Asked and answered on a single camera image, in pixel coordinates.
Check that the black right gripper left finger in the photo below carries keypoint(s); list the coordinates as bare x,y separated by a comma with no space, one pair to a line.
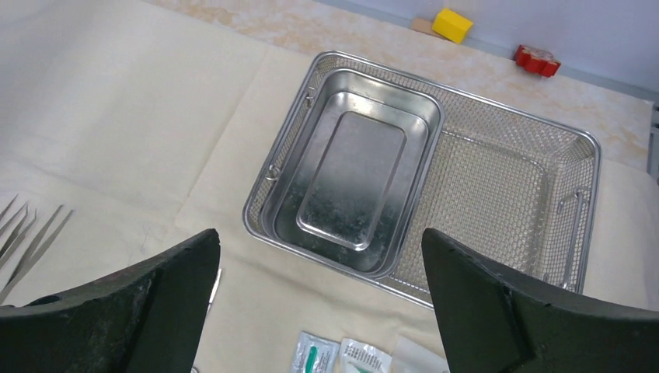
144,318

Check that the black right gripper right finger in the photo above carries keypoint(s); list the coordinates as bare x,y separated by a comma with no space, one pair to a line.
493,318

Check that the blue white sterile pouch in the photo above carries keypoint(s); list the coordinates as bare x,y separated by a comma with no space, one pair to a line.
410,357

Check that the steel tweezers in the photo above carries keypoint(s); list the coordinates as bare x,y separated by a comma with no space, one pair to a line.
8,248
40,238
9,219

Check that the large steel tray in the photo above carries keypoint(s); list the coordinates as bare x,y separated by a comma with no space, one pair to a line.
516,188

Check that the teal white sterile packet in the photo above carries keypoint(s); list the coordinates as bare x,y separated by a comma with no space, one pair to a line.
314,354

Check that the small steel instrument tray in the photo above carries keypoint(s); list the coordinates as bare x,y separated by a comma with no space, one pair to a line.
346,190

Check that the red object at back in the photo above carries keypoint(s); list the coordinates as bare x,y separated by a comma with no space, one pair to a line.
536,61

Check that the yellow block at back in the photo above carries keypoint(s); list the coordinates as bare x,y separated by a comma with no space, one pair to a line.
451,25

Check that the small tan wooden block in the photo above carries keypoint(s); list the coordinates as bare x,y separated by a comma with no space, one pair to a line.
424,26

